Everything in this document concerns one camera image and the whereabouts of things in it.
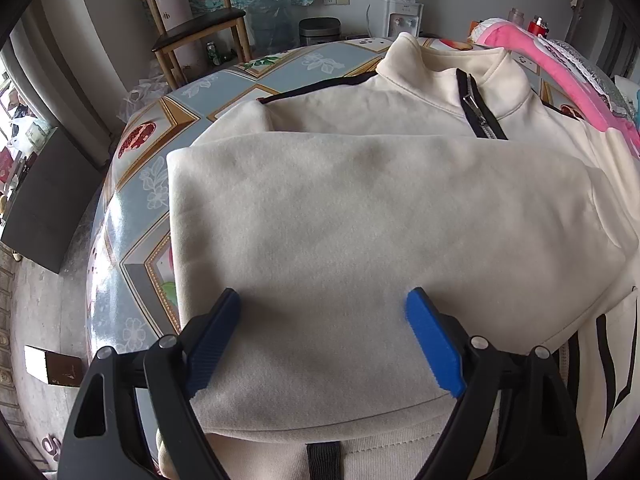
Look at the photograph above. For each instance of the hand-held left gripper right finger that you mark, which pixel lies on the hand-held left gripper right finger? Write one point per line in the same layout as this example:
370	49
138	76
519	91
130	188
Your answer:
432	345

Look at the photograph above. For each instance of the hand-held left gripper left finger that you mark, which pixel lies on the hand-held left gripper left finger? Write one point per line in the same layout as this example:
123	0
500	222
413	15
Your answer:
215	340

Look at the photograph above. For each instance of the cream zip-neck sweatshirt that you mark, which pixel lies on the cream zip-neck sweatshirt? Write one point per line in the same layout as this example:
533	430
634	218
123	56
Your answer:
350	210

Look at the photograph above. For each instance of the cardboard box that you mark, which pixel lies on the cardboard box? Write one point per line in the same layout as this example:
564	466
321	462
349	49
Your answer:
55	366

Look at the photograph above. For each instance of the fruit print tablecloth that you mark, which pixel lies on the fruit print tablecloth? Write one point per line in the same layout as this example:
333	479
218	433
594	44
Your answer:
150	185

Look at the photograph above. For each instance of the dark cabinet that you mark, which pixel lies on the dark cabinet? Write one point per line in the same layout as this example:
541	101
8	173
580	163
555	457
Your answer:
45	200

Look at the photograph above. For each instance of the clear plastic bag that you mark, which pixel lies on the clear plastic bag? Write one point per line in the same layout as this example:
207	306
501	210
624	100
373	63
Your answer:
145	92

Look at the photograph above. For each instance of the white plastic bag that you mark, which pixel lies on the white plastic bag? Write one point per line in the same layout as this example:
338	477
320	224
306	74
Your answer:
27	132

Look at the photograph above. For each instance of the green drink can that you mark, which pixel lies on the green drink can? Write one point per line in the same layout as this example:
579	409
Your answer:
213	54

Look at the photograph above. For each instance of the pink floral blanket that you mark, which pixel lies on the pink floral blanket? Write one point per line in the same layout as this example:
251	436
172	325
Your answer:
600	105

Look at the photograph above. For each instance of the wooden chair with dark seat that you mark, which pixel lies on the wooden chair with dark seat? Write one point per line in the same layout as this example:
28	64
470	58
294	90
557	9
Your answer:
200	35

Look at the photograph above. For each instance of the empty clear water jug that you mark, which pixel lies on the empty clear water jug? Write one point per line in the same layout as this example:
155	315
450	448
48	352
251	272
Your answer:
270	30

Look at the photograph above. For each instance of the grey curtain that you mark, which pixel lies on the grey curtain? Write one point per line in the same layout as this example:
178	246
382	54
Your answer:
65	60

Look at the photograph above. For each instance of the grey sequined cushion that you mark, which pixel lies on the grey sequined cushion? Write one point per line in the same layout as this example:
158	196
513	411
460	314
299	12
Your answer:
575	55

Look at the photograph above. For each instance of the dark grey trash can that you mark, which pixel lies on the dark grey trash can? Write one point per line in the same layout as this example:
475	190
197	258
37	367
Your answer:
320	32

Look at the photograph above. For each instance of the white water dispenser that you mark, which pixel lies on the white water dispenser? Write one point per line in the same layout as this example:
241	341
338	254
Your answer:
400	20

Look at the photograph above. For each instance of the white cylinder box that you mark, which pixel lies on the white cylinder box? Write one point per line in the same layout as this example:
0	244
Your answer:
170	10

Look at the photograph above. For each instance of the small pinkish bottle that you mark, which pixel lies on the small pinkish bottle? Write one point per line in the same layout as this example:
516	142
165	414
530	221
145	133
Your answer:
516	15

